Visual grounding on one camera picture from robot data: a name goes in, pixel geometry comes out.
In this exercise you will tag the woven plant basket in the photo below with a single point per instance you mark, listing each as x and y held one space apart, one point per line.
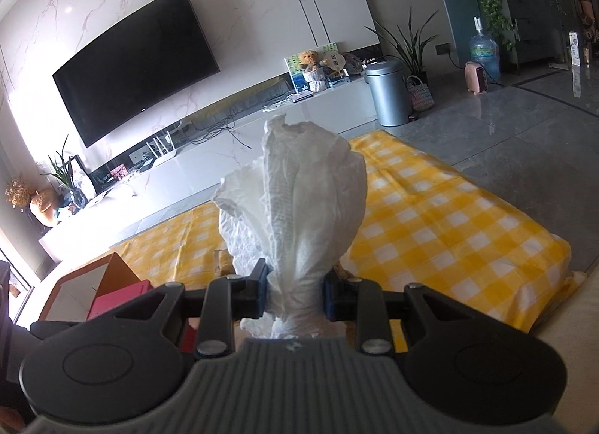
420 95

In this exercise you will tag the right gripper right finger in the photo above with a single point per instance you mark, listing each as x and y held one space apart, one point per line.
360 303

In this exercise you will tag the teddy bear toy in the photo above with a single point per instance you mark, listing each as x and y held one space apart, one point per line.
314 71

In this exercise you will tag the blue water jug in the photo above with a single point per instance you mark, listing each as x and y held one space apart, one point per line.
485 51

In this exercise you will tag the white tissue paper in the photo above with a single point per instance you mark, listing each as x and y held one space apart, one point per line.
298 207

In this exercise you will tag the white wifi router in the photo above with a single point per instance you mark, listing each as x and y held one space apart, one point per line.
161 147

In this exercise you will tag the white tv cabinet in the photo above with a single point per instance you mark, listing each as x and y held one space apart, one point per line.
189 179

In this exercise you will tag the dried yellow flowers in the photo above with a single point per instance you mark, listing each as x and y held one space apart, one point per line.
19 193

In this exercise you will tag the brown flat sponge cloth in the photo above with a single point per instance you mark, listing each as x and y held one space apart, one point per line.
222 261

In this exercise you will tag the potted plant by bin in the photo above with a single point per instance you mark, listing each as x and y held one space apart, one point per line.
409 45

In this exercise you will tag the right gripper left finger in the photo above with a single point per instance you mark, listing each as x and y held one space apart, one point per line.
227 300

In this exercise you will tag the large orange open box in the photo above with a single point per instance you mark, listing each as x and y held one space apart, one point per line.
72 296

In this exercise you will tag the black wall television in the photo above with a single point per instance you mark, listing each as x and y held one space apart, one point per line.
146 57

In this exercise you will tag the pink photo card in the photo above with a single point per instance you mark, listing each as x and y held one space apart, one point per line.
119 172

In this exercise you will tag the pink small heater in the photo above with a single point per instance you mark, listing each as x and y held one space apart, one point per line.
475 77

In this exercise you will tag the grey metal trash bin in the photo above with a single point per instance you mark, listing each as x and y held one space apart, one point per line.
389 93

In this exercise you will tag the red square box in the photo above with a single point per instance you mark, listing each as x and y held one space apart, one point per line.
109 301

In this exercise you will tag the orange round vase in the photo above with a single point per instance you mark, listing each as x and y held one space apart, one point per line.
44 206

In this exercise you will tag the green picture book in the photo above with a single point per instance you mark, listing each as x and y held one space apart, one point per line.
296 64

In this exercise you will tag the green leafy potted plant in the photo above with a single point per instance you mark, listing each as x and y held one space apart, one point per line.
70 174

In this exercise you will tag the yellow checkered tablecloth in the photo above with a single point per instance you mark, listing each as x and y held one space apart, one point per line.
423 223

